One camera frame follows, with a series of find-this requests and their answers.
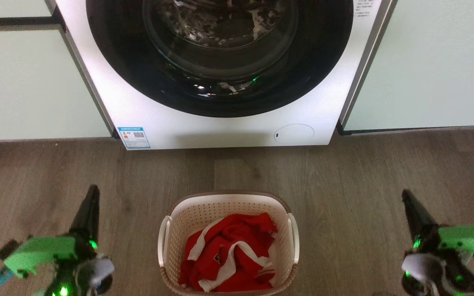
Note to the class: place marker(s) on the white front-load washing machine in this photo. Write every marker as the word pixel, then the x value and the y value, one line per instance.
pixel 159 123

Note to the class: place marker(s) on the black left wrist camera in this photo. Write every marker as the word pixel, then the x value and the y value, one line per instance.
pixel 8 248

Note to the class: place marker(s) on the bright green left gripper body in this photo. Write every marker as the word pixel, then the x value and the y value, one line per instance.
pixel 39 251

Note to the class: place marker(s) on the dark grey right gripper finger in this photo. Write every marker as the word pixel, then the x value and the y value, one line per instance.
pixel 417 216

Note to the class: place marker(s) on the bright green right gripper body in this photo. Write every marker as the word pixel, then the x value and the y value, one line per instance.
pixel 469 240

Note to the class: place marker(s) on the small printed text label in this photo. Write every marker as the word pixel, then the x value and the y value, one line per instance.
pixel 363 7

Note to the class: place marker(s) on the round white filter cover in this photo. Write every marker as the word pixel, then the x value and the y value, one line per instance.
pixel 294 134

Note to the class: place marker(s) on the blue white energy label sticker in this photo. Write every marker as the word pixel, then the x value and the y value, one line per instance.
pixel 134 138

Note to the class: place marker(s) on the red and white garment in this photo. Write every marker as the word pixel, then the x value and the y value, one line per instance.
pixel 237 246

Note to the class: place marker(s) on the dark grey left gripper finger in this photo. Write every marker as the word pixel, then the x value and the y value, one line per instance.
pixel 87 218

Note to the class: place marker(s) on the pale green cabinet panel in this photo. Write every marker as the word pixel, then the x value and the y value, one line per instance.
pixel 6 7
pixel 434 65
pixel 27 82

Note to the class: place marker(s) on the beige perforated plastic laundry basket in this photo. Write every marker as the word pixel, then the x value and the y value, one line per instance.
pixel 204 209

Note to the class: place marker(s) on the round black washing machine door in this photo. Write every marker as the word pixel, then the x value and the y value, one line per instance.
pixel 117 61

